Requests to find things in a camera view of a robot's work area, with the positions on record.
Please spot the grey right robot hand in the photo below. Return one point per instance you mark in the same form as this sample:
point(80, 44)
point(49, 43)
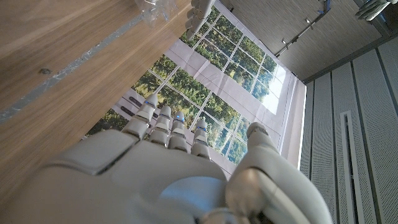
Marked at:
point(140, 186)

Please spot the clear plastic wrap sheet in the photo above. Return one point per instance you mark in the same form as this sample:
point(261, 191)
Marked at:
point(155, 11)

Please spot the printed forest window backdrop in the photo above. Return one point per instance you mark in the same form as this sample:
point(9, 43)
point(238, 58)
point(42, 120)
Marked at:
point(217, 81)

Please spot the grey tape outline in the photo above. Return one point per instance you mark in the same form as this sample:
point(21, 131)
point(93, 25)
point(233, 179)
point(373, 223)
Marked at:
point(62, 73)

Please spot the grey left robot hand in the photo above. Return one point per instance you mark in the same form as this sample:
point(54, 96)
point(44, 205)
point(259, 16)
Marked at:
point(197, 15)

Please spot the blue tape piece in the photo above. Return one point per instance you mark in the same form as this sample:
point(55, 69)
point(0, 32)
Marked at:
point(326, 6)

